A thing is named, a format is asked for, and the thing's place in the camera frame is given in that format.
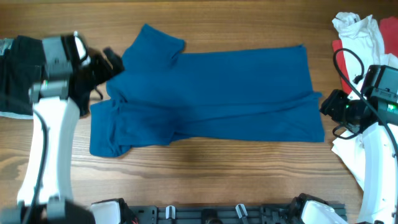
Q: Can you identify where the blue t-shirt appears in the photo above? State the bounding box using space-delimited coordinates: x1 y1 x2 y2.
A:
89 25 325 157

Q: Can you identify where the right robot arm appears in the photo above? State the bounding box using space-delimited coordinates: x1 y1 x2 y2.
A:
321 65 397 223

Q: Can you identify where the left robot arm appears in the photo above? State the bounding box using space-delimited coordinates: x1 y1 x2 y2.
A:
1 32 124 223

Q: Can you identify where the white shirt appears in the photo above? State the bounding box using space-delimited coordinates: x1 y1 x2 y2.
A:
331 12 397 188

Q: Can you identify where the folded black garment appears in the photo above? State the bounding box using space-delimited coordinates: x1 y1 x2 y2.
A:
1 34 92 118

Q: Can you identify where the folded light grey garment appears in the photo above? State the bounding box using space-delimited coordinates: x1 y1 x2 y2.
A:
1 38 33 119

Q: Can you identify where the right black cable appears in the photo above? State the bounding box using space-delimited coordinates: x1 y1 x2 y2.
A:
332 47 398 156

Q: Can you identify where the black cable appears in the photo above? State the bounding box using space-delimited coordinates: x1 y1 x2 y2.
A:
21 93 50 224
332 47 398 156

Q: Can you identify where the left black cable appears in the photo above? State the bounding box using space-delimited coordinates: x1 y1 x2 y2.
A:
21 93 50 224

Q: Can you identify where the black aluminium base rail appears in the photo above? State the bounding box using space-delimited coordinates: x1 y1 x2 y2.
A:
124 203 348 224

